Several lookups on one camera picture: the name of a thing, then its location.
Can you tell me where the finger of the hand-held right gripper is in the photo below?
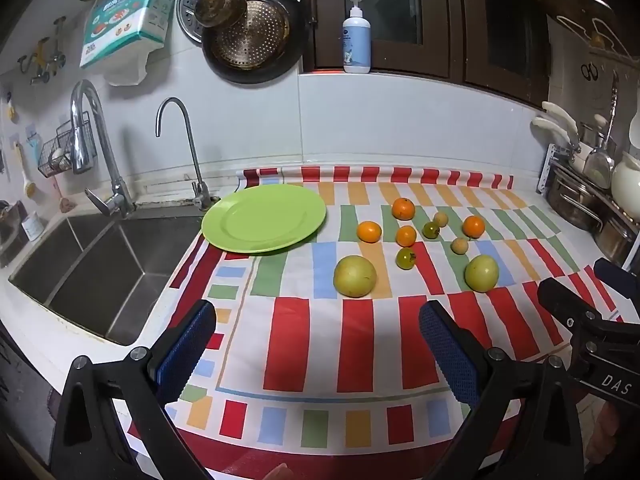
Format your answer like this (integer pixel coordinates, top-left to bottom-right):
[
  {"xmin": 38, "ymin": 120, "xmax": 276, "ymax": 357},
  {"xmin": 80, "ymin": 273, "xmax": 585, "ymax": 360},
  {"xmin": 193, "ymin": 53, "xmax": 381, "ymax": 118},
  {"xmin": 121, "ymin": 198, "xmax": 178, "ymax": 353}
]
[
  {"xmin": 538, "ymin": 277, "xmax": 604, "ymax": 335},
  {"xmin": 593, "ymin": 258, "xmax": 640, "ymax": 302}
]

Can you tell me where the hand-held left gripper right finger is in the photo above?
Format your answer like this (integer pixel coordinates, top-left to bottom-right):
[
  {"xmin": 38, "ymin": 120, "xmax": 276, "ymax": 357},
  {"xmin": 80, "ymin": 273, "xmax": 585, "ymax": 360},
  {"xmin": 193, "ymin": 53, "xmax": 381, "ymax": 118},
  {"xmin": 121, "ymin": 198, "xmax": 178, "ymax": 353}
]
[{"xmin": 419, "ymin": 300, "xmax": 586, "ymax": 480}]

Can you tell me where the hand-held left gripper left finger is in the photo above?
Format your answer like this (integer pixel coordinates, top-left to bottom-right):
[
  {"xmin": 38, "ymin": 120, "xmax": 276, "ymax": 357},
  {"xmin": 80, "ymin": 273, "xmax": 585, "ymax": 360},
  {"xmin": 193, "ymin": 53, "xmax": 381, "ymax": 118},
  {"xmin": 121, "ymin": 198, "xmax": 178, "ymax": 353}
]
[{"xmin": 50, "ymin": 299, "xmax": 218, "ymax": 480}]

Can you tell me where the green apple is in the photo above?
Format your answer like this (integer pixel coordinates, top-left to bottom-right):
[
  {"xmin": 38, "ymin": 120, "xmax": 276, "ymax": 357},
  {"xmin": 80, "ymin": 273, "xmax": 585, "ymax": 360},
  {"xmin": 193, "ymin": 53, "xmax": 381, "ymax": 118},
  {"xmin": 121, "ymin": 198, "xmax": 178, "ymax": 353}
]
[{"xmin": 464, "ymin": 254, "xmax": 500, "ymax": 293}]

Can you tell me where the large yellow-green pear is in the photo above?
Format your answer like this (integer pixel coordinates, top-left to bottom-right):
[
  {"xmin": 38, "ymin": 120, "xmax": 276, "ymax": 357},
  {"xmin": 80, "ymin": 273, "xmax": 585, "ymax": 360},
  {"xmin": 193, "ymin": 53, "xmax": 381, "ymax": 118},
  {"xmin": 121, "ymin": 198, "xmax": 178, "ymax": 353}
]
[{"xmin": 333, "ymin": 255, "xmax": 378, "ymax": 299}]

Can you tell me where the green plate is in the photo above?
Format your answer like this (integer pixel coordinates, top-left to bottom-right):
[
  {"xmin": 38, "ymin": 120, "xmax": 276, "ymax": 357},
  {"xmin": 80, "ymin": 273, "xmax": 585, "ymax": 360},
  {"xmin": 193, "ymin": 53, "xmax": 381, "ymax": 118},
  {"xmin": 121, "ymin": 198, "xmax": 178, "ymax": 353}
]
[{"xmin": 201, "ymin": 184, "xmax": 327, "ymax": 254}]

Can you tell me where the person's right hand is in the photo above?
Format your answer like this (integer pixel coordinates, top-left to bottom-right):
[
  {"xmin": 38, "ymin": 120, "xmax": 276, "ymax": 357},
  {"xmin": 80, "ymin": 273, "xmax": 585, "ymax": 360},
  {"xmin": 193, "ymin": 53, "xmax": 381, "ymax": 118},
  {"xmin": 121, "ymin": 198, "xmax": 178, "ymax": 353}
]
[{"xmin": 586, "ymin": 401, "xmax": 632, "ymax": 467}]

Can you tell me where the person's left hand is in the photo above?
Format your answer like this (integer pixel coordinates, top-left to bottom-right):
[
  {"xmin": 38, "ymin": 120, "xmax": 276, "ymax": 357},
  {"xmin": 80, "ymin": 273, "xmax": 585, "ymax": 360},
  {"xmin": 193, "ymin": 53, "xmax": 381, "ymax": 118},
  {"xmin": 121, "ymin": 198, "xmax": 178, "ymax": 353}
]
[{"xmin": 261, "ymin": 462, "xmax": 297, "ymax": 480}]

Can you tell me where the steel cooking pot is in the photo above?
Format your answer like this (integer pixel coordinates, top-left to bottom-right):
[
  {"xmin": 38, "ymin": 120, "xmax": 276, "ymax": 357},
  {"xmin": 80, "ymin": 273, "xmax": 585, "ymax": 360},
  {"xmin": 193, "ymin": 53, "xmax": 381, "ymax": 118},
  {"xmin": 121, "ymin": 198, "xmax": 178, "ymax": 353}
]
[
  {"xmin": 594, "ymin": 209, "xmax": 640, "ymax": 267},
  {"xmin": 544, "ymin": 164, "xmax": 602, "ymax": 232}
]

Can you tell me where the white ceramic pot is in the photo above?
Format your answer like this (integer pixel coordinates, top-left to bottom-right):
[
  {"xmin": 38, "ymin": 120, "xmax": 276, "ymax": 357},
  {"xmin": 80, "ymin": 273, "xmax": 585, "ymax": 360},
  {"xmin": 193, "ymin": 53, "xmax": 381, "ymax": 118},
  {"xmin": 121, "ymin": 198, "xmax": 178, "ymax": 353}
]
[{"xmin": 610, "ymin": 151, "xmax": 640, "ymax": 207}]

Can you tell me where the steel kitchen sink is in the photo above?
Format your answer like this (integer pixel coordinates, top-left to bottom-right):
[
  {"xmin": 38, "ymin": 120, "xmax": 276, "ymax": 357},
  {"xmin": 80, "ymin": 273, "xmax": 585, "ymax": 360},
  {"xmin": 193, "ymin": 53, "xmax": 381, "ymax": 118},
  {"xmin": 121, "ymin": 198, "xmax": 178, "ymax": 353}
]
[{"xmin": 7, "ymin": 211, "xmax": 207, "ymax": 347}]

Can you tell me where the steel ladle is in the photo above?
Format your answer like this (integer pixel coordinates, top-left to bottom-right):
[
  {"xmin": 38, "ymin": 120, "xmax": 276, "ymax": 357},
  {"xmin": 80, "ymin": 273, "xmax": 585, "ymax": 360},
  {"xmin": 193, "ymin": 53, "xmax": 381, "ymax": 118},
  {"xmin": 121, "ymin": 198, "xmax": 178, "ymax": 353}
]
[{"xmin": 583, "ymin": 72, "xmax": 621, "ymax": 190}]

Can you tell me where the striped tablecloth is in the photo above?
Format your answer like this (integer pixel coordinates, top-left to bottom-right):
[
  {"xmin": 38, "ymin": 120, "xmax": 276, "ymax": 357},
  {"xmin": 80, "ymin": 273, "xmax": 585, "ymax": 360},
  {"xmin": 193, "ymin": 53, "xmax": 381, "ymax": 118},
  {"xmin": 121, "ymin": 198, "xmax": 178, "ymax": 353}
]
[{"xmin": 125, "ymin": 165, "xmax": 620, "ymax": 480}]

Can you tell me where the slim gooseneck faucet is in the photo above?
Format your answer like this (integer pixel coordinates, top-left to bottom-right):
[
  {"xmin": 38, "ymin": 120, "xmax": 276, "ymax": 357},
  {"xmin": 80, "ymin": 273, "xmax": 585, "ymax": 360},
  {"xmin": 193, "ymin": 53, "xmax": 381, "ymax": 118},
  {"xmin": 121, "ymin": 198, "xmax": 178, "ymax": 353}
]
[{"xmin": 155, "ymin": 97, "xmax": 214, "ymax": 211}]

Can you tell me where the small white jar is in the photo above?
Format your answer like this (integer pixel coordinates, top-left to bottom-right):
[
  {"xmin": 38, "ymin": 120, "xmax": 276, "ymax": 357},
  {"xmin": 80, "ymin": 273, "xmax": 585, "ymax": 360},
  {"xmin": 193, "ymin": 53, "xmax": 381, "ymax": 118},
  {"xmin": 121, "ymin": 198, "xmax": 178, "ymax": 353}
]
[{"xmin": 22, "ymin": 211, "xmax": 47, "ymax": 242}]

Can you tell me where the large chrome faucet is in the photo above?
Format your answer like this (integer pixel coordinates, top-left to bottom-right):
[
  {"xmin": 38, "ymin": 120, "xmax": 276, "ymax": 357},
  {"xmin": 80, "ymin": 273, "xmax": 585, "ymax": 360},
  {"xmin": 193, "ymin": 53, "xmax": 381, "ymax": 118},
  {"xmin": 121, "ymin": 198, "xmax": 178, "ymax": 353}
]
[{"xmin": 69, "ymin": 79, "xmax": 137, "ymax": 219}]

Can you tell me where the yellow dish brush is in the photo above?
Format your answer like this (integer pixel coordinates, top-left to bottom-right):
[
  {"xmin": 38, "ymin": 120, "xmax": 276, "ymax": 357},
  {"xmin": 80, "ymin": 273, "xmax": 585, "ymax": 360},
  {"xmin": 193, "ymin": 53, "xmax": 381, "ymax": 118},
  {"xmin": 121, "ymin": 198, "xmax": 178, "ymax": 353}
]
[{"xmin": 12, "ymin": 141, "xmax": 39, "ymax": 199}]

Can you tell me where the white plastic bag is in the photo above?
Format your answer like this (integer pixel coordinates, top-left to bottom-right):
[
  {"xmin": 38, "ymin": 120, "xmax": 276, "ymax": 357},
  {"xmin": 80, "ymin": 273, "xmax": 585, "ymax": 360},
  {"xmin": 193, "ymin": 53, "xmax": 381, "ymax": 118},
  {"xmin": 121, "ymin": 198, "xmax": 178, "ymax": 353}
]
[{"xmin": 102, "ymin": 35, "xmax": 166, "ymax": 87}]

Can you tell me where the large black frying pan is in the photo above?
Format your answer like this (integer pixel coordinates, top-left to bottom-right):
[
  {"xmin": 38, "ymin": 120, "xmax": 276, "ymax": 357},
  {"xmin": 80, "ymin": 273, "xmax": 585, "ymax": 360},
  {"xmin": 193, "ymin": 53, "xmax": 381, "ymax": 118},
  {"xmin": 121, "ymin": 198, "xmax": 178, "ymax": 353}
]
[{"xmin": 201, "ymin": 0, "xmax": 306, "ymax": 85}]

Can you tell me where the white pump bottle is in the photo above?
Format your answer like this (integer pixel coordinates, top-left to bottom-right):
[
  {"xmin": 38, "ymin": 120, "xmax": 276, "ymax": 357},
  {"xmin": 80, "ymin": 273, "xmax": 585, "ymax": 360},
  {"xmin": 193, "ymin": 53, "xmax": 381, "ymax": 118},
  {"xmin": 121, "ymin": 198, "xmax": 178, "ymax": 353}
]
[{"xmin": 342, "ymin": 0, "xmax": 373, "ymax": 75}]

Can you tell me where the green tissue package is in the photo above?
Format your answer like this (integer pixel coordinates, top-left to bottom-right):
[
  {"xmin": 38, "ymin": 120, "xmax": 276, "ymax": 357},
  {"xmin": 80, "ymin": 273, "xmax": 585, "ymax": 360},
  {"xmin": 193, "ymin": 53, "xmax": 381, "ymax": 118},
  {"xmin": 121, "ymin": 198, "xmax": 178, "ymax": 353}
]
[{"xmin": 79, "ymin": 0, "xmax": 179, "ymax": 69}]

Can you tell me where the white-handled knife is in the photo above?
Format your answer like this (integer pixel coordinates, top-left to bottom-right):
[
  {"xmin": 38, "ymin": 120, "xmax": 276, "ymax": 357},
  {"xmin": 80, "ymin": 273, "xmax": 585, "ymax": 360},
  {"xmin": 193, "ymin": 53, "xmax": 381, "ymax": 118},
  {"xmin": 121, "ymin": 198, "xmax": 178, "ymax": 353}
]
[
  {"xmin": 542, "ymin": 101, "xmax": 582, "ymax": 143},
  {"xmin": 530, "ymin": 116, "xmax": 576, "ymax": 147}
]

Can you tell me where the black wire basket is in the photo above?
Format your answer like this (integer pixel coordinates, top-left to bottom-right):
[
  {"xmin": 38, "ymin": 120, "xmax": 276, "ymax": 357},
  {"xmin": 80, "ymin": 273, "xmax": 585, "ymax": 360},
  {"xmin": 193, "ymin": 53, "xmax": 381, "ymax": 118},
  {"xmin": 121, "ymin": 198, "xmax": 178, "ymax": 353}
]
[{"xmin": 37, "ymin": 111, "xmax": 99, "ymax": 178}]

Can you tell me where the dark wooden window frame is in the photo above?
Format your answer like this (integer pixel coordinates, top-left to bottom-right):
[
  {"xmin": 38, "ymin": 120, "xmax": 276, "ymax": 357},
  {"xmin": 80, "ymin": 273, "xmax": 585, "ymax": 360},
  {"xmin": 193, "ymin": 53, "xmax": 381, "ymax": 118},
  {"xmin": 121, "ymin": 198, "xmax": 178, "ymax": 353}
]
[{"xmin": 300, "ymin": 0, "xmax": 552, "ymax": 107}]

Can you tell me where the bicycle-shaped wall hook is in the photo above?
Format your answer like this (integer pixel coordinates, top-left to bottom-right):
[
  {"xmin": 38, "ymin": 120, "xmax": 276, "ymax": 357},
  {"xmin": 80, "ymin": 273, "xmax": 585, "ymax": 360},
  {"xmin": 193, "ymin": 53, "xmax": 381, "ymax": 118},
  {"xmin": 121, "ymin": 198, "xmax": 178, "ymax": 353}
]
[{"xmin": 17, "ymin": 16, "xmax": 68, "ymax": 86}]

